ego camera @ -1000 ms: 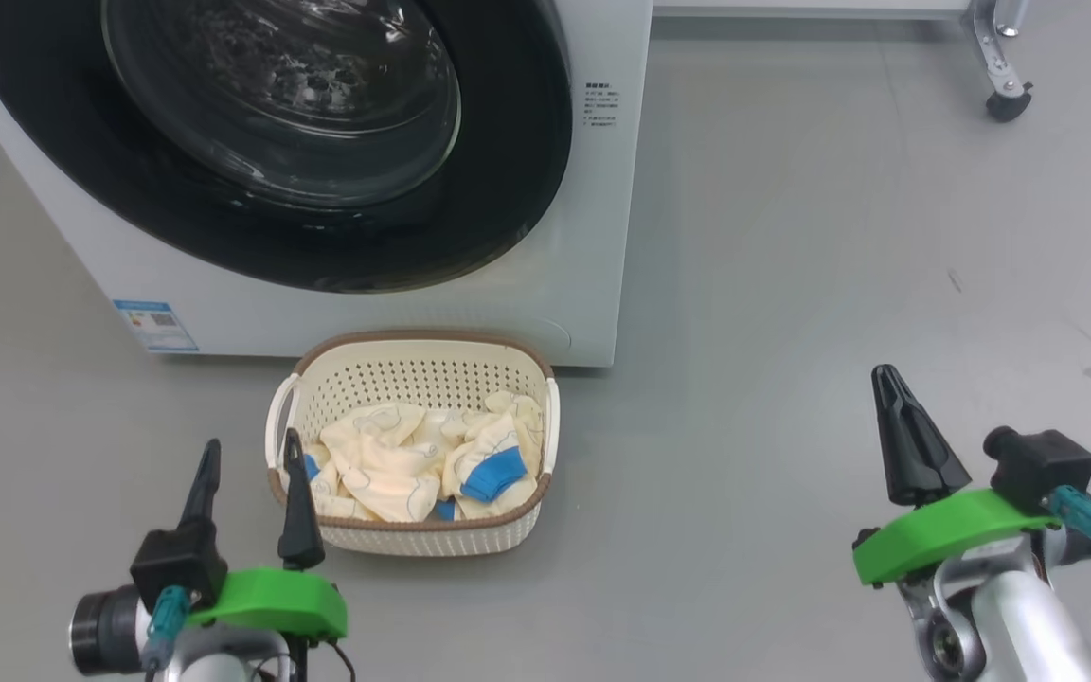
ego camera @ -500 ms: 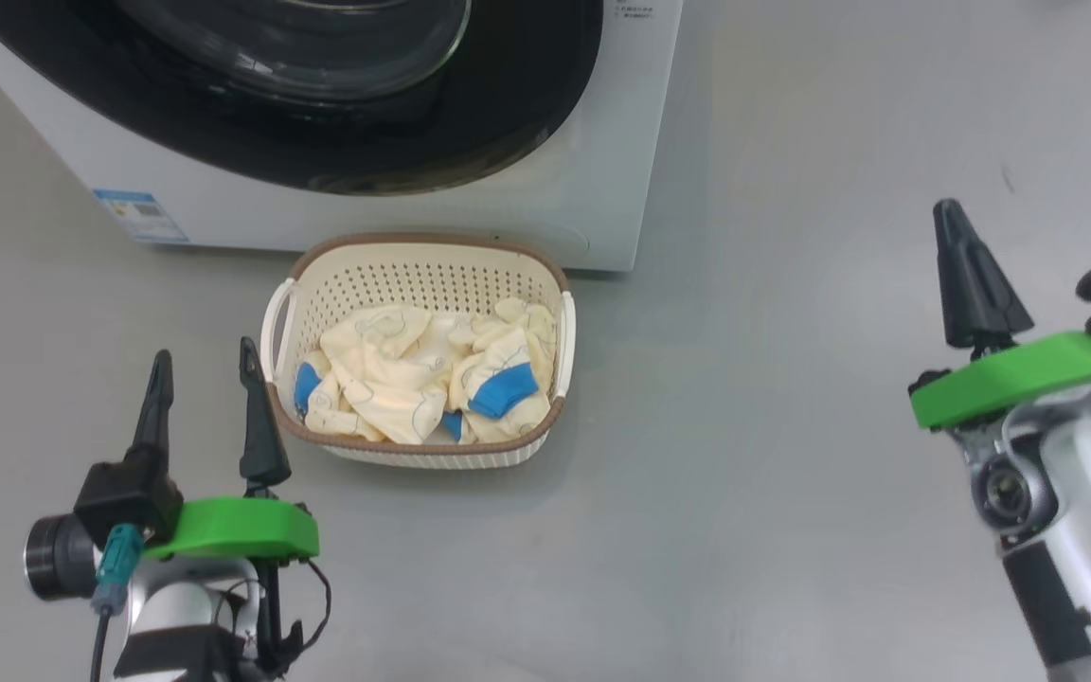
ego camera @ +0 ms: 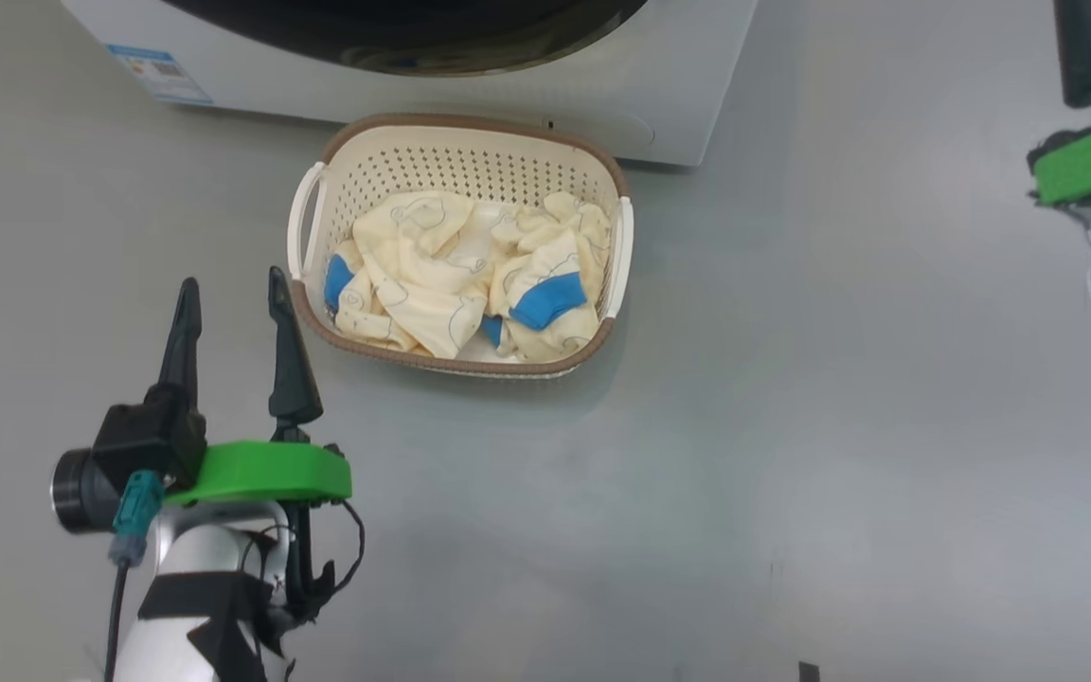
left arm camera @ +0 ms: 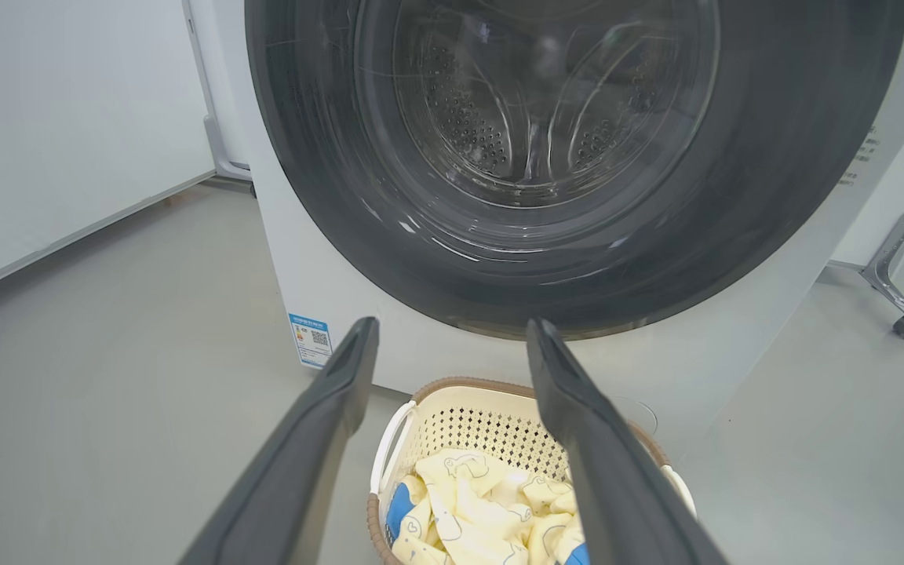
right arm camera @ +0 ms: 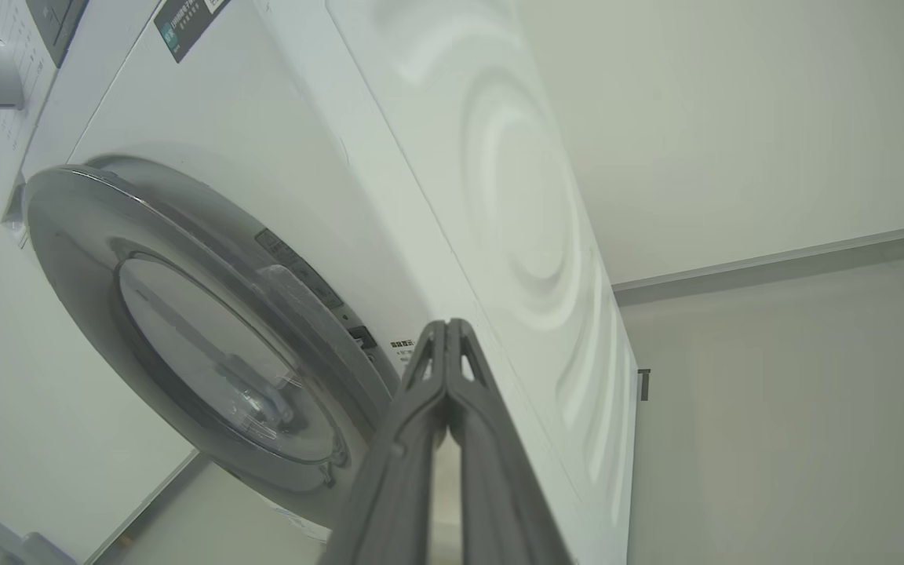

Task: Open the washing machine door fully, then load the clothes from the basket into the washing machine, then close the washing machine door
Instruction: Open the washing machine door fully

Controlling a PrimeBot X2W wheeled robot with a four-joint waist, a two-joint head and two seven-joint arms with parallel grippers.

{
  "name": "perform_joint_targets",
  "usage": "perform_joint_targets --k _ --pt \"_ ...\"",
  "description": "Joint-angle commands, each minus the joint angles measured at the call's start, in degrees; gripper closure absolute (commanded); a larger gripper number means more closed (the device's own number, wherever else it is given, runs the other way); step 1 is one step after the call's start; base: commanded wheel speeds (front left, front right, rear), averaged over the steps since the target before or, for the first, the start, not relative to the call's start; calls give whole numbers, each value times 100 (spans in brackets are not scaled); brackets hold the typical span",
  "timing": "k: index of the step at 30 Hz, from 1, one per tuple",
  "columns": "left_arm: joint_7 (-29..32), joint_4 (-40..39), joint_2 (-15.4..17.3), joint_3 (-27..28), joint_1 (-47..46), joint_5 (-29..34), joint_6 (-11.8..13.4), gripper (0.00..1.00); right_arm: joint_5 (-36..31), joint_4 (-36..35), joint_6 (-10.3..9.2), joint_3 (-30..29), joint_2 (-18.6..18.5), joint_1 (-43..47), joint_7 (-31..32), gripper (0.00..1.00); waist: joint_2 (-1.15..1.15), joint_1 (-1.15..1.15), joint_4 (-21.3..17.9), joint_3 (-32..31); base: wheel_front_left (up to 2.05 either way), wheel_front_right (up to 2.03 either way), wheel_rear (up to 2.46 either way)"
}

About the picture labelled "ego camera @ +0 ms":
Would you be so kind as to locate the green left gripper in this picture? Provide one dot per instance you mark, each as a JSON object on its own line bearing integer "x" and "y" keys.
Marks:
{"x": 271, "y": 474}

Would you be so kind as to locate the cream clothing with blue cuffs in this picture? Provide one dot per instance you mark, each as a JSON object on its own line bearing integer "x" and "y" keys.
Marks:
{"x": 432, "y": 275}

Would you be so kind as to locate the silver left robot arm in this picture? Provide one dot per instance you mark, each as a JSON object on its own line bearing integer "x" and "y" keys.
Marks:
{"x": 195, "y": 568}

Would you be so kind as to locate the cream perforated laundry basket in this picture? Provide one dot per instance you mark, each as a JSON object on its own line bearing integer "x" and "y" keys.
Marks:
{"x": 470, "y": 152}

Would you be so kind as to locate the white front-load washing machine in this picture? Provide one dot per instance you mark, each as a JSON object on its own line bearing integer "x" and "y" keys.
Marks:
{"x": 678, "y": 85}

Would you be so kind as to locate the blue energy label sticker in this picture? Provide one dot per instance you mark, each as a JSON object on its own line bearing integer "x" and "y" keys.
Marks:
{"x": 162, "y": 74}

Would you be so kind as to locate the small black floor marker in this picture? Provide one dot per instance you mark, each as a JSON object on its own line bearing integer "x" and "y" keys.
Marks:
{"x": 809, "y": 673}

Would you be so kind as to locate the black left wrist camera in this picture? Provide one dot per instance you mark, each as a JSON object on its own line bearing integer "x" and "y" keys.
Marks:
{"x": 143, "y": 440}

